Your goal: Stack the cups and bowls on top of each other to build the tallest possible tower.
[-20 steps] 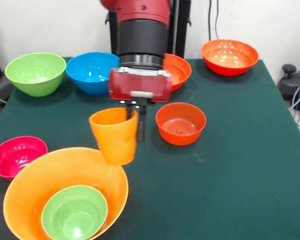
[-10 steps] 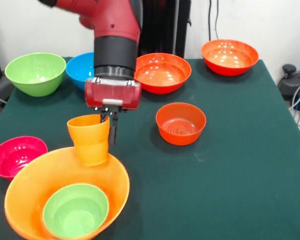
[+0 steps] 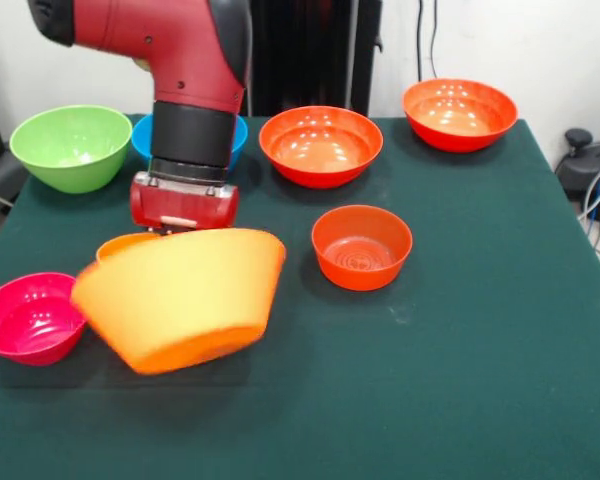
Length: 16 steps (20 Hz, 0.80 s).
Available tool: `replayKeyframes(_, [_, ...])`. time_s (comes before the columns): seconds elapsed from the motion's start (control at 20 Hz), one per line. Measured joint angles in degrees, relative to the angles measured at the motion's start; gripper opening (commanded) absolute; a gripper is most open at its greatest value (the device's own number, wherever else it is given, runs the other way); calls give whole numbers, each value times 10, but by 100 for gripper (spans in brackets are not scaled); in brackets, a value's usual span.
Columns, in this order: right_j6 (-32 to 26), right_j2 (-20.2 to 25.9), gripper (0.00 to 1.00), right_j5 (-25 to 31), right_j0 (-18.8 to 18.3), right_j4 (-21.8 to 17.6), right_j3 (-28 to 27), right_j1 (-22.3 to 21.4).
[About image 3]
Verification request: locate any small red bowl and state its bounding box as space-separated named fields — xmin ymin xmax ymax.
xmin=311 ymin=204 xmax=414 ymax=292

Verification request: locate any large orange bowl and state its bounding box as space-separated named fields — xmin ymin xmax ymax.
xmin=70 ymin=228 xmax=287 ymax=376

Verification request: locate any white and blue cable bundle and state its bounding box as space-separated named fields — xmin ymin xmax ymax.
xmin=577 ymin=155 xmax=600 ymax=271

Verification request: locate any thin black wall cable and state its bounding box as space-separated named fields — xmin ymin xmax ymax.
xmin=429 ymin=0 xmax=440 ymax=81

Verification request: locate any dark green table cloth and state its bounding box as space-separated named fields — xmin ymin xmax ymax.
xmin=0 ymin=113 xmax=600 ymax=480

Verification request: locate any orange cup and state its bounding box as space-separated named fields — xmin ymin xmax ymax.
xmin=95 ymin=232 xmax=166 ymax=264

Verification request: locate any pink bowl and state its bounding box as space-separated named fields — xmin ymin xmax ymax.
xmin=0 ymin=271 xmax=89 ymax=367

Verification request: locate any blue bowl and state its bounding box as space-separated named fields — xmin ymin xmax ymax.
xmin=131 ymin=113 xmax=250 ymax=171

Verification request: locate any large green bowl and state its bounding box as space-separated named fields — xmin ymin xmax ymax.
xmin=8 ymin=104 xmax=134 ymax=195

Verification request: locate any large red bowl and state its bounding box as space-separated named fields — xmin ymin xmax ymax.
xmin=402 ymin=77 xmax=520 ymax=154
xmin=258 ymin=105 xmax=384 ymax=190

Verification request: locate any thick black wall cable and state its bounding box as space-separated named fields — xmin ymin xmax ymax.
xmin=416 ymin=0 xmax=426 ymax=84

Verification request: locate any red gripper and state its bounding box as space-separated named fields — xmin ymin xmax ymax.
xmin=129 ymin=171 xmax=240 ymax=235

